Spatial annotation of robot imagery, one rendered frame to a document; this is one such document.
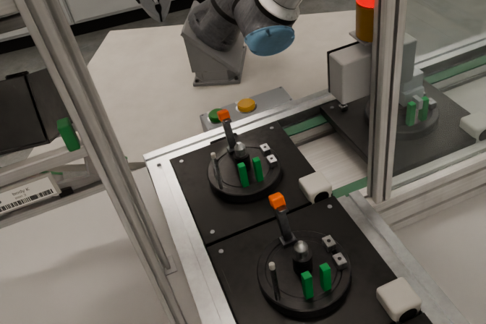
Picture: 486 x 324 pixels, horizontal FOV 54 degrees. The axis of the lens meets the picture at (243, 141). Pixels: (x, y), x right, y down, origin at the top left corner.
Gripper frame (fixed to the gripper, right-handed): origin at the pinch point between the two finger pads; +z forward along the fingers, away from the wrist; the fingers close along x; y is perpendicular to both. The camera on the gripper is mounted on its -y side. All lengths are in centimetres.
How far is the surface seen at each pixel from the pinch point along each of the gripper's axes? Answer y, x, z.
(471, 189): -36, -44, 35
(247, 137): -9.5, -9.5, 26.2
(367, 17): -33.2, -22.0, -6.4
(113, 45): 73, 9, 37
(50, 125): -35.7, 19.1, -7.8
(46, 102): -33.7, 18.7, -9.5
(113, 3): 280, -3, 104
